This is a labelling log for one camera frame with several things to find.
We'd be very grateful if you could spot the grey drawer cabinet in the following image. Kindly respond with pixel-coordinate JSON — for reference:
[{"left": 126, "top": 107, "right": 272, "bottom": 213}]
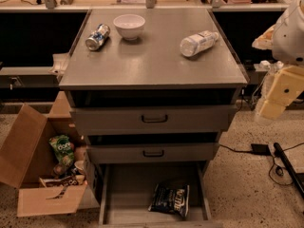
[{"left": 58, "top": 7, "right": 249, "bottom": 228}]

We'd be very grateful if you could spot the white bowl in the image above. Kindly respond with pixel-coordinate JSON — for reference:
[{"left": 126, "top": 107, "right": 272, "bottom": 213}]
[{"left": 113, "top": 14, "right": 145, "bottom": 41}]

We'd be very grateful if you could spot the white plug adapter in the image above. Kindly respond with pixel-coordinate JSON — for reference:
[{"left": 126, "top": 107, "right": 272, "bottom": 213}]
[{"left": 259, "top": 60, "right": 271, "bottom": 69}]

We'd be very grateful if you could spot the black bar on floor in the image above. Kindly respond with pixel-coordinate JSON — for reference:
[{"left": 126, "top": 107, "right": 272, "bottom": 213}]
[{"left": 274, "top": 142, "right": 304, "bottom": 199}]

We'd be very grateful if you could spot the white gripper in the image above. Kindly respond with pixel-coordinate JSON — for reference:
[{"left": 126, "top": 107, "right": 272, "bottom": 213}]
[{"left": 252, "top": 26, "right": 304, "bottom": 120}]

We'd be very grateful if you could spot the top grey drawer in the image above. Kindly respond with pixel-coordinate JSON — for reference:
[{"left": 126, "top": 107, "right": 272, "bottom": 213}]
[{"left": 70, "top": 105, "right": 237, "bottom": 136}]

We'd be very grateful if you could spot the black power adapter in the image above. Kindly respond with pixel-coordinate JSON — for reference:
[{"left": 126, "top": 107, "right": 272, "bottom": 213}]
[{"left": 251, "top": 143, "right": 271, "bottom": 156}]

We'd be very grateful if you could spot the brown cardboard box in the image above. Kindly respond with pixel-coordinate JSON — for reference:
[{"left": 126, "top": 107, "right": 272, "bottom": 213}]
[{"left": 0, "top": 92, "right": 96, "bottom": 217}]

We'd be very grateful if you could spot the green snack bag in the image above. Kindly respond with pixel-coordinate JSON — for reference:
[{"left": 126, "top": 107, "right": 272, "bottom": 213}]
[{"left": 48, "top": 135, "right": 74, "bottom": 168}]

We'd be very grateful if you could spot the brown snack pack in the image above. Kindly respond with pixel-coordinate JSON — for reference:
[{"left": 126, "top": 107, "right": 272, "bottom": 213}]
[{"left": 39, "top": 175, "right": 86, "bottom": 187}]

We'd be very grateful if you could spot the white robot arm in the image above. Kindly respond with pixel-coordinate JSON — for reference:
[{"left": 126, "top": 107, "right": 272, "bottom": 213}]
[{"left": 252, "top": 0, "right": 304, "bottom": 123}]

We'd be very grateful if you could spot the middle grey drawer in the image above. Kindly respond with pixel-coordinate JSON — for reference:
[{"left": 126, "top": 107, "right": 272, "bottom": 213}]
[{"left": 86, "top": 142, "right": 219, "bottom": 163}]

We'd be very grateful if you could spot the clear plastic water bottle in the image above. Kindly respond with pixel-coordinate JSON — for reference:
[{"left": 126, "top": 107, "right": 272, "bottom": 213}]
[{"left": 180, "top": 30, "right": 219, "bottom": 57}]

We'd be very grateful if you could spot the bottom grey open drawer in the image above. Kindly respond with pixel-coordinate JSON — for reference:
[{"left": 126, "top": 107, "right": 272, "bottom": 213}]
[{"left": 99, "top": 162, "right": 223, "bottom": 228}]

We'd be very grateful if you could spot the silver blue soda can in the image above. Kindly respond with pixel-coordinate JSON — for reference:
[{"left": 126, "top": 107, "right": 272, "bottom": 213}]
[{"left": 85, "top": 24, "right": 110, "bottom": 51}]

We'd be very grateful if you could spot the blue chip bag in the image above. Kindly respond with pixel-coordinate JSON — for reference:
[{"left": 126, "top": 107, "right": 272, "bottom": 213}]
[{"left": 148, "top": 184, "right": 190, "bottom": 219}]

